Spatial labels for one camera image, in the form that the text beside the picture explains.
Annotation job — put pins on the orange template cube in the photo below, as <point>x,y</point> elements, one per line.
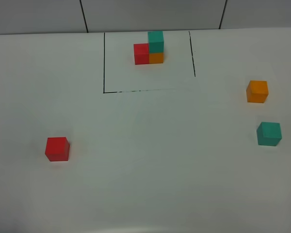
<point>156,58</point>

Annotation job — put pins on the red template cube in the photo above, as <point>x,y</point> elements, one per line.
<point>141,53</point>

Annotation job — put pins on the teal template cube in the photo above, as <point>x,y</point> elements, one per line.
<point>155,41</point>

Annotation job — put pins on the teal loose cube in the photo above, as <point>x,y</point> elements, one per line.
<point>269,134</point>

